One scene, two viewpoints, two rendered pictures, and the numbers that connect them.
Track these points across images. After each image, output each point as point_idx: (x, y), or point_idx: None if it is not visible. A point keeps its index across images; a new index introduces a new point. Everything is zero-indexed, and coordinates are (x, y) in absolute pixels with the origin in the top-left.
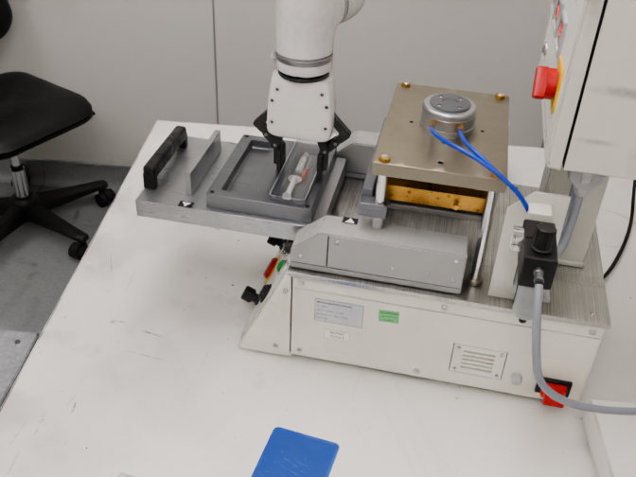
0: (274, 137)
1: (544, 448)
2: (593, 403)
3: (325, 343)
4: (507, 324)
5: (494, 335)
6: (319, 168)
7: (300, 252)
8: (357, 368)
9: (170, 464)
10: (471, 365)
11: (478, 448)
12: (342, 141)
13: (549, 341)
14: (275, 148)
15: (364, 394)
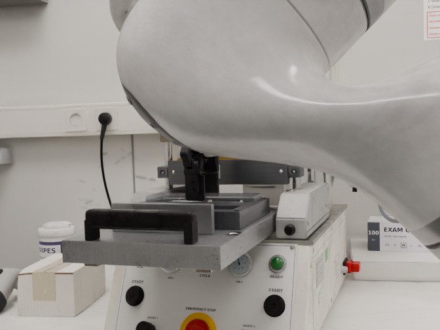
0: (200, 162)
1: (382, 288)
2: (356, 260)
3: (319, 310)
4: (338, 227)
5: (337, 239)
6: (219, 185)
7: (308, 219)
8: (321, 328)
9: None
10: (336, 274)
11: (391, 301)
12: (218, 156)
13: (342, 230)
14: (201, 174)
15: (351, 327)
